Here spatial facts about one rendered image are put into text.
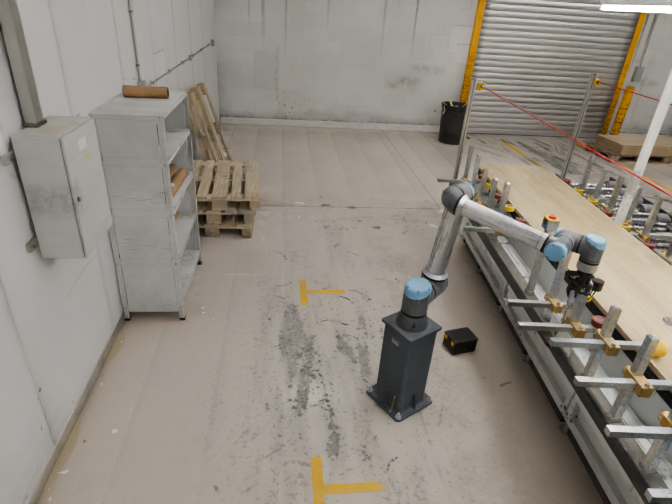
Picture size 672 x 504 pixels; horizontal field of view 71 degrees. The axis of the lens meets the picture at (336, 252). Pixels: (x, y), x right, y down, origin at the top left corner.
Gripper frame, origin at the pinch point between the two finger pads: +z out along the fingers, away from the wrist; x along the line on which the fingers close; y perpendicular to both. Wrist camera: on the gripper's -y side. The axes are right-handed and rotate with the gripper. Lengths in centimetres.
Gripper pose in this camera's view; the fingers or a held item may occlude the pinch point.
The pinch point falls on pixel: (571, 302)
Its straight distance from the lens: 261.0
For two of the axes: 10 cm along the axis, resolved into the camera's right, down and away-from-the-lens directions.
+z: -0.6, 8.8, 4.7
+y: 0.1, 4.7, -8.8
